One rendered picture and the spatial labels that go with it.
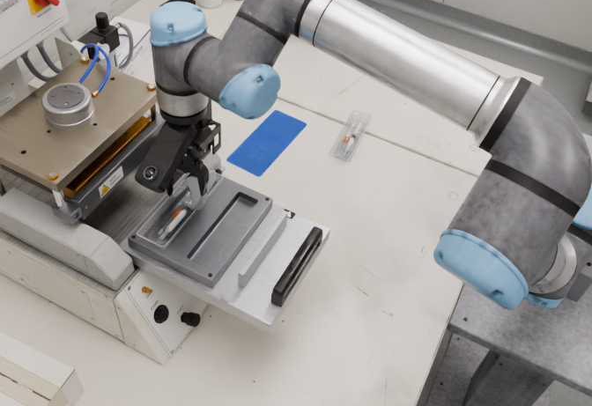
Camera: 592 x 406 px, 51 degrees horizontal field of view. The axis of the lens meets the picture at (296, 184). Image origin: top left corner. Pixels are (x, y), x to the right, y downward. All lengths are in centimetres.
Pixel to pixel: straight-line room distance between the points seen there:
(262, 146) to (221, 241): 52
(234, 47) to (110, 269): 44
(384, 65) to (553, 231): 27
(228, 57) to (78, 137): 36
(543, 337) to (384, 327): 32
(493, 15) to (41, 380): 288
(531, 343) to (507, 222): 65
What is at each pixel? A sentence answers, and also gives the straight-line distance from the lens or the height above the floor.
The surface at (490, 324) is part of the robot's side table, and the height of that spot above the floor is 75.
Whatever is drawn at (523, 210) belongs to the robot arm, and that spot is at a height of 133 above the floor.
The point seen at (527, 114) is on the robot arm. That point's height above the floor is 139.
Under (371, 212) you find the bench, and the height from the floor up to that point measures 75.
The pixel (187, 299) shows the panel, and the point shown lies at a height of 81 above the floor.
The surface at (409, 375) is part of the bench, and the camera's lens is 123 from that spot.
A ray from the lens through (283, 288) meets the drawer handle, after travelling 98.
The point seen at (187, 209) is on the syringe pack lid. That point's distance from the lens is 107.
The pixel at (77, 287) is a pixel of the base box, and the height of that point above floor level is 88.
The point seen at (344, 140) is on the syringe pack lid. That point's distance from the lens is 155.
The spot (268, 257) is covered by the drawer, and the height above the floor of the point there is 97.
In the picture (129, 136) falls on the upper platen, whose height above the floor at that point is 106.
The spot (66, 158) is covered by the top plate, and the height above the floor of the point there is 111.
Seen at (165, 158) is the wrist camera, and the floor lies 116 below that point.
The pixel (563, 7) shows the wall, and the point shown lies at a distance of 339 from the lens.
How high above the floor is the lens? 183
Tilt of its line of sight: 48 degrees down
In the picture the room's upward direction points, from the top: 6 degrees clockwise
